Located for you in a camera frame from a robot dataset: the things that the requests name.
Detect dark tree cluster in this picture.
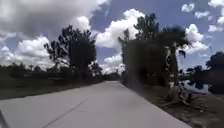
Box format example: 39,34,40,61
117,12,169,88

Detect dark leafy tree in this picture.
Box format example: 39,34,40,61
43,24,100,82

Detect grey concrete road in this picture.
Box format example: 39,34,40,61
0,80,195,128

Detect palm tree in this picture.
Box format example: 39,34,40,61
156,24,193,102

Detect green grass verge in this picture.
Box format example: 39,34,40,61
0,78,108,101

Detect row of distant trees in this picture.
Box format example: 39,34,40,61
0,62,58,84

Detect dark trees beside water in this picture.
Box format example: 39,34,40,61
203,50,224,95

